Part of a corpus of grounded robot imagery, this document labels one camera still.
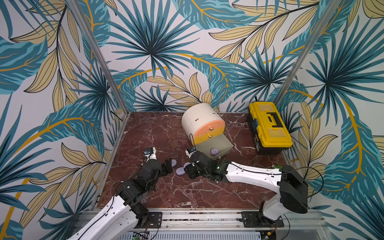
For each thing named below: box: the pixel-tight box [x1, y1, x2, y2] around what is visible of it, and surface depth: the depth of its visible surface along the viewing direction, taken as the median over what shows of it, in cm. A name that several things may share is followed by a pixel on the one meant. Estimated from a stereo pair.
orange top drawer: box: [194, 119, 226, 138], surface depth 85 cm
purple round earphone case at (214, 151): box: [210, 148, 219, 156], surface depth 96 cm
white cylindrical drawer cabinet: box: [181, 103, 226, 145], surface depth 90 cm
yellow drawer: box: [193, 127, 226, 145], surface depth 91 cm
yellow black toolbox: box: [247, 101, 293, 155], surface depth 92 cm
